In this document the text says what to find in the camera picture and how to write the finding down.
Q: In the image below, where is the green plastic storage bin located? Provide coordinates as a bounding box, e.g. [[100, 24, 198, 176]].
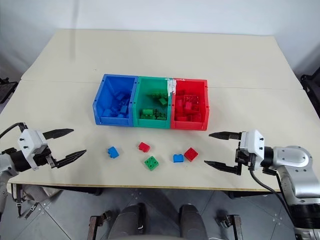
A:
[[130, 75, 175, 129]]

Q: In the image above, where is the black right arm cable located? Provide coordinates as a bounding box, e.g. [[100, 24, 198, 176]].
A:
[[248, 159, 296, 211]]

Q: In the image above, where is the black metal stand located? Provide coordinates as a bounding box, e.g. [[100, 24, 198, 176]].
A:
[[300, 73, 320, 110]]

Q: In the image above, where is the dark rounded grey shape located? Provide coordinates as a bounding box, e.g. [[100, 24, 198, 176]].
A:
[[109, 202, 147, 240], [178, 204, 207, 240]]

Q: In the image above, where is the brown metal frame bar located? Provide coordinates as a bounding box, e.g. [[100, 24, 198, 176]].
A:
[[87, 210, 113, 240], [216, 213, 244, 240]]

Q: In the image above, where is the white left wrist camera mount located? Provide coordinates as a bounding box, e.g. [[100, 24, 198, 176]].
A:
[[17, 128, 49, 171]]

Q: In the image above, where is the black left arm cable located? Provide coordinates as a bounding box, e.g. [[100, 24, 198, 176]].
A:
[[0, 121, 28, 139]]

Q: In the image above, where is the grey bag with straps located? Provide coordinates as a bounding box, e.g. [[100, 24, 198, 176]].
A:
[[10, 184, 63, 220]]

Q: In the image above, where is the long green toy brick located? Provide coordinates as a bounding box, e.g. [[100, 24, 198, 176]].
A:
[[146, 91, 168, 99]]

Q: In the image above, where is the dark green toy brick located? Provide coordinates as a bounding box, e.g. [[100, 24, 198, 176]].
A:
[[153, 108, 168, 121]]

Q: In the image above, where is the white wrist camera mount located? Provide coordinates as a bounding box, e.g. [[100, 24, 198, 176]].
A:
[[17, 128, 49, 171], [240, 129, 266, 172]]

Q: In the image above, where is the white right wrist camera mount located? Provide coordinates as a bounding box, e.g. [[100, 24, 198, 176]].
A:
[[240, 129, 266, 172]]

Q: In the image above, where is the black equipment case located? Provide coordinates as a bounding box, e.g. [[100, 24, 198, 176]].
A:
[[0, 77, 19, 104]]

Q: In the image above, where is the white tape strip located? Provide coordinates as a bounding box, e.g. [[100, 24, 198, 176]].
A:
[[164, 77, 178, 97]]

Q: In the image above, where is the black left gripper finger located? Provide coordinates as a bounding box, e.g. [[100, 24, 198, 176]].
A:
[[41, 128, 75, 140], [52, 149, 88, 169]]

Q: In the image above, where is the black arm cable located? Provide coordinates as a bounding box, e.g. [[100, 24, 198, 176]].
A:
[[248, 159, 296, 211], [0, 121, 28, 139]]

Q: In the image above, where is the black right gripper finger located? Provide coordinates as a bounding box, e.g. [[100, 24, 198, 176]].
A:
[[203, 159, 243, 176], [208, 131, 243, 142]]

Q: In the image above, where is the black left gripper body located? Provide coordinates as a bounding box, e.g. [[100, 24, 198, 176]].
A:
[[31, 145, 58, 169]]

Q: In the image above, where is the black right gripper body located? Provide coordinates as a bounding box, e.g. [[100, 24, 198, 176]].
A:
[[234, 138, 257, 176]]

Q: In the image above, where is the blue plastic storage bin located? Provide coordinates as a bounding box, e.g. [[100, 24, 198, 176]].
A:
[[92, 73, 139, 127]]

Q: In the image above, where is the red plastic storage bin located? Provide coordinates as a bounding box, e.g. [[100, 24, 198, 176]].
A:
[[170, 78, 210, 132]]

